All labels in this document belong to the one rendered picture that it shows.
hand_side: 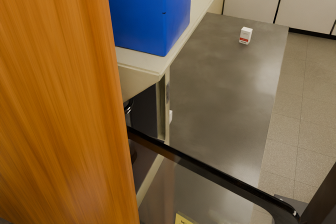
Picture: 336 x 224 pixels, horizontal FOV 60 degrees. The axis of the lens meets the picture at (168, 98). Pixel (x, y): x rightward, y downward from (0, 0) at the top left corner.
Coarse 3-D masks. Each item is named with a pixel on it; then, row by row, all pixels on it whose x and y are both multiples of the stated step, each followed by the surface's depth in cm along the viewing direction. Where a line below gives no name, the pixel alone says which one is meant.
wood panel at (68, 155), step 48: (0, 0) 26; (48, 0) 24; (96, 0) 24; (0, 48) 31; (48, 48) 28; (96, 48) 25; (0, 96) 37; (48, 96) 33; (96, 96) 29; (0, 144) 47; (48, 144) 40; (96, 144) 35; (0, 192) 65; (48, 192) 53; (96, 192) 45
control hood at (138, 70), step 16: (192, 0) 51; (208, 0) 51; (192, 16) 46; (128, 48) 39; (176, 48) 40; (128, 64) 37; (144, 64) 37; (160, 64) 37; (128, 80) 38; (144, 80) 37; (128, 96) 40
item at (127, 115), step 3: (132, 99) 72; (129, 102) 71; (132, 102) 71; (126, 105) 70; (129, 105) 70; (123, 108) 69; (126, 108) 69; (129, 111) 73; (126, 114) 71; (129, 114) 73; (126, 117) 72; (129, 117) 74; (126, 120) 73; (129, 120) 74; (126, 123) 73; (129, 123) 74; (132, 123) 78; (132, 126) 78
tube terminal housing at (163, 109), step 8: (168, 72) 76; (160, 80) 80; (168, 80) 78; (160, 88) 82; (160, 96) 84; (160, 104) 86; (168, 104) 84; (160, 112) 88; (168, 112) 86; (160, 120) 90; (168, 120) 89; (160, 128) 92; (168, 128) 91; (160, 136) 93; (168, 136) 94; (168, 144) 96
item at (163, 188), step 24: (144, 144) 44; (144, 168) 49; (168, 168) 44; (192, 168) 41; (144, 192) 54; (168, 192) 49; (192, 192) 45; (216, 192) 41; (240, 192) 38; (144, 216) 61; (168, 216) 55; (192, 216) 49; (216, 216) 45; (240, 216) 41; (264, 216) 38; (288, 216) 35
